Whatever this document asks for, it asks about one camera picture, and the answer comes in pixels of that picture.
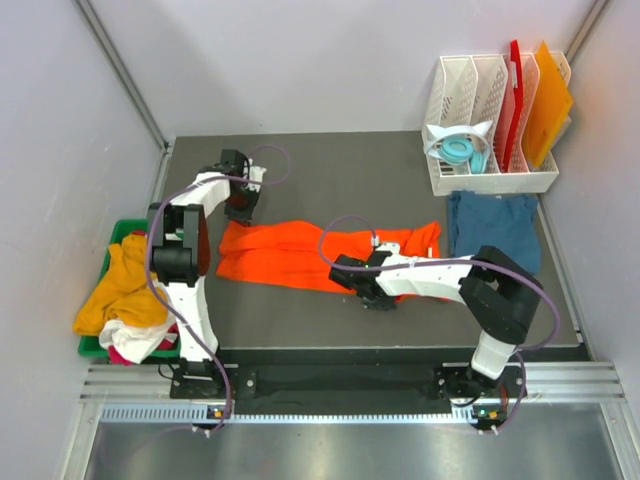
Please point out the mustard yellow t-shirt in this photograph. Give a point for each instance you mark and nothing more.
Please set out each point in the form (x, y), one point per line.
(122, 293)

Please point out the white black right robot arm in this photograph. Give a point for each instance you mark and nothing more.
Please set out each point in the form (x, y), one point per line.
(501, 296)

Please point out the aluminium frame rail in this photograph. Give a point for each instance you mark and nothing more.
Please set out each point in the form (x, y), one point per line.
(560, 382)

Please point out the green plastic bin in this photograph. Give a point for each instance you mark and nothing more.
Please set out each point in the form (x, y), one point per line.
(89, 346)

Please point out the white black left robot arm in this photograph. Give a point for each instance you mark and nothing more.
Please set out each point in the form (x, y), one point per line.
(179, 256)

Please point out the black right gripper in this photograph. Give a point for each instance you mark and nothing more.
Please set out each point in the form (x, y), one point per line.
(386, 304)

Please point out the folded blue t-shirt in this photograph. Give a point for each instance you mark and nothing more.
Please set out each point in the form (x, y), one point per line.
(504, 222)

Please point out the red plastic folder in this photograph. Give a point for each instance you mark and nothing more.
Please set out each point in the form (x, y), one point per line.
(513, 104)

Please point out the magenta t-shirt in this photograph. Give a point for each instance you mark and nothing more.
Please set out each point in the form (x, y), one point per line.
(126, 350)

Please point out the teal headphones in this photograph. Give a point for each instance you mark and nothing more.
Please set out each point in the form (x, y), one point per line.
(458, 150)

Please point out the orange t-shirt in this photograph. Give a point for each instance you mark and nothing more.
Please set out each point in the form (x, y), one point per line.
(287, 255)

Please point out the white t-shirt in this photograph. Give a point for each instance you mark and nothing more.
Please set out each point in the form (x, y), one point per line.
(117, 325)

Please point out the white plastic file organizer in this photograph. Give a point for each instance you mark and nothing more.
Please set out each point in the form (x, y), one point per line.
(470, 89)

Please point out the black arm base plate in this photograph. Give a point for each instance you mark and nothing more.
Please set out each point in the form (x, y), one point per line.
(376, 388)

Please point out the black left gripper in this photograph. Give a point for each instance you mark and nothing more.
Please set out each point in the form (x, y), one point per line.
(243, 216)

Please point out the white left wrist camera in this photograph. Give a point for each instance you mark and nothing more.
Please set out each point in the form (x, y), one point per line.
(255, 174)

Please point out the orange plastic folder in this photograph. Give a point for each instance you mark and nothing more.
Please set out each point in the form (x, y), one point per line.
(551, 105)

